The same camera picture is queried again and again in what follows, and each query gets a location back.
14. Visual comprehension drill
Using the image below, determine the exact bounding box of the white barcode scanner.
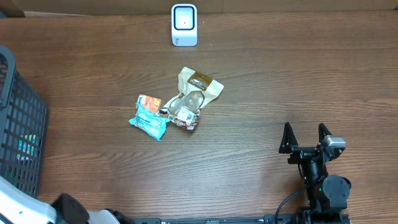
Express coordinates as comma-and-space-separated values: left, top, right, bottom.
171, 3, 198, 47

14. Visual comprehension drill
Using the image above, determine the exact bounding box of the teal wet wipes pack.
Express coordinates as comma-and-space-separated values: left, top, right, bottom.
129, 103, 170, 141

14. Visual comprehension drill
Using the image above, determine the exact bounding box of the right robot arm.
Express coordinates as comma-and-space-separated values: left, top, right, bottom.
274, 123, 352, 223

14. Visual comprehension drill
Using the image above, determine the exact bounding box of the grey plastic mesh basket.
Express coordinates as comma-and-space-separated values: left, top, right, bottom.
1, 46, 49, 198

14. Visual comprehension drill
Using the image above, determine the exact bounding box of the green blue tissue pack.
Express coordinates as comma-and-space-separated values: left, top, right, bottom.
17, 134, 41, 161

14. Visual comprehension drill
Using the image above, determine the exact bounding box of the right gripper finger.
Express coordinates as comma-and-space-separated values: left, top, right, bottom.
279, 122, 299, 154
318, 123, 332, 144

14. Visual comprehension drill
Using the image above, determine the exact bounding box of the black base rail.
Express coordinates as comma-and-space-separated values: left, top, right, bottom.
130, 214, 312, 224

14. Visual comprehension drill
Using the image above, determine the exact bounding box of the beige snack bag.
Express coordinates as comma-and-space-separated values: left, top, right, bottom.
156, 67, 224, 131

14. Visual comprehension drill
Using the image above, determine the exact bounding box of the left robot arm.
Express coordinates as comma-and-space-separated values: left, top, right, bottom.
1, 177, 133, 224

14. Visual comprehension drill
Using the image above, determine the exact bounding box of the orange tissue pack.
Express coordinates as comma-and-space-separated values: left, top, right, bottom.
137, 95, 162, 114

